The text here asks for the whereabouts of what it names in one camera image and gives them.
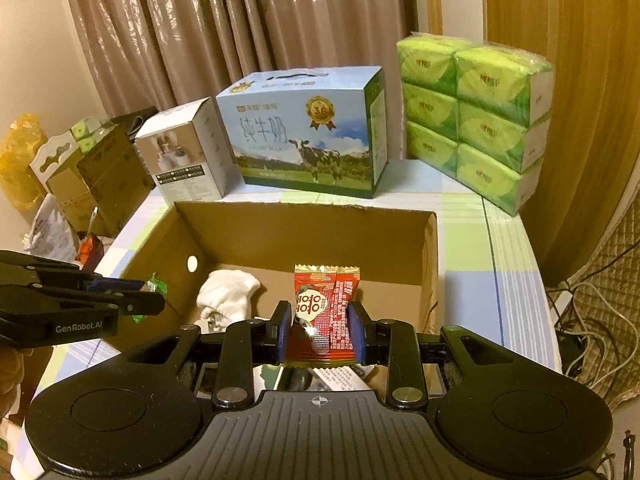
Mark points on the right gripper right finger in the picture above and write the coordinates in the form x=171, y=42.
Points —
x=395, y=345

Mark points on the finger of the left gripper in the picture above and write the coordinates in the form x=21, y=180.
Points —
x=125, y=304
x=112, y=285

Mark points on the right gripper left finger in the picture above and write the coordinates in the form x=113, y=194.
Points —
x=248, y=344

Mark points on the green candy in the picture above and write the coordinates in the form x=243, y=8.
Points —
x=153, y=284

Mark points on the red snack packet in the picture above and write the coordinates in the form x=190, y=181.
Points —
x=320, y=335

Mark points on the white towel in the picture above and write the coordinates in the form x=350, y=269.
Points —
x=224, y=299

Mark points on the white medicine box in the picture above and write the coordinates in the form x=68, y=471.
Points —
x=294, y=379

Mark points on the person's hand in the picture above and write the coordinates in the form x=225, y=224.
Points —
x=20, y=374

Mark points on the white plastic bag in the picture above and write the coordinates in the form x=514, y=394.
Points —
x=51, y=236

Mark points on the brown cardboard box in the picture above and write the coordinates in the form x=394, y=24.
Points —
x=395, y=250

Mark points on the brown paper bag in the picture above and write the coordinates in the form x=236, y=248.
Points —
x=115, y=176

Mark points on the yellow plastic bag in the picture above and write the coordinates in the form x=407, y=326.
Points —
x=19, y=148

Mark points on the checkered tablecloth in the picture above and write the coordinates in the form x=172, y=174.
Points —
x=489, y=280

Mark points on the white cardboard hanger box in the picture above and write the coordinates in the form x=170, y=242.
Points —
x=56, y=168

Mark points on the white humidifier product box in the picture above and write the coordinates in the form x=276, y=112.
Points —
x=188, y=154

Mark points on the blue milk carton box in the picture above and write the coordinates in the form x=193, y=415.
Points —
x=314, y=129

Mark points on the green tissue pack bundle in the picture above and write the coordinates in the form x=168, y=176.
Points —
x=479, y=113

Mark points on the brown curtain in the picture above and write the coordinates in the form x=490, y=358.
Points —
x=163, y=53

